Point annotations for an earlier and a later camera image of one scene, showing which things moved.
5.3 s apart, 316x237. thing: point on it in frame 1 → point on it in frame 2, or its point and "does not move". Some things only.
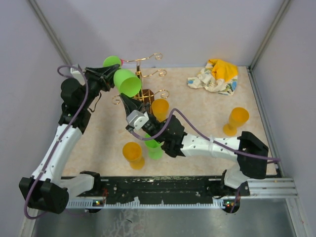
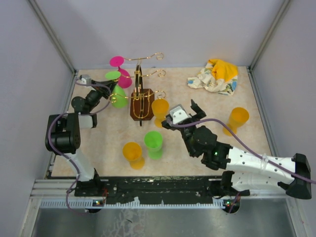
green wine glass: (127, 83) → (118, 98)
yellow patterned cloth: (217, 76) does not move
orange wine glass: (238, 116) does not move
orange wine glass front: (132, 152) does not move
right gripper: (130, 104) → (200, 113)
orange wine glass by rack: (160, 108) does not move
